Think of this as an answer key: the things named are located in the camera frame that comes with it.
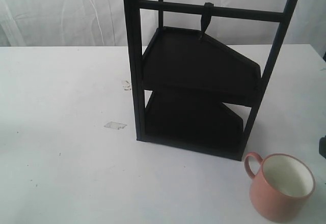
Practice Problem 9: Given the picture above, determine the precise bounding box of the torn tape residue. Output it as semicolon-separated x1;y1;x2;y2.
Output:
122;80;132;91

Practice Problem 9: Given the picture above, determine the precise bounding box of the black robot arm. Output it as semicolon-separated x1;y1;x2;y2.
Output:
319;137;326;158

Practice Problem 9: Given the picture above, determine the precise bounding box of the clear tape piece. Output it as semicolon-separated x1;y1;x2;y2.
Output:
104;121;127;130

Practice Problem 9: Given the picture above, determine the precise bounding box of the black metal shelf rack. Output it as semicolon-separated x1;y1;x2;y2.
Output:
124;0;298;161

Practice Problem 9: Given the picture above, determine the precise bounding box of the black metal hook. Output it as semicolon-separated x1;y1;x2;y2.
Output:
199;2;214;41

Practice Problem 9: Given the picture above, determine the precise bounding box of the white backdrop curtain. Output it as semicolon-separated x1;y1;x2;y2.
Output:
1;0;325;53

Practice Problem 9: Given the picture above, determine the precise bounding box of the pink ceramic mug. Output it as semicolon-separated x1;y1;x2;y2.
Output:
244;152;316;223

